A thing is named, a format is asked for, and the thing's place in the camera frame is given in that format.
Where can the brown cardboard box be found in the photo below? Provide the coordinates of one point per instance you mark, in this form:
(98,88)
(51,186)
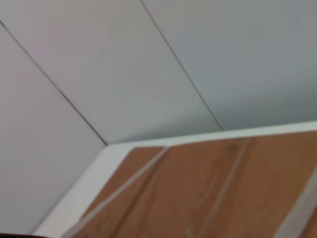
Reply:
(185,188)

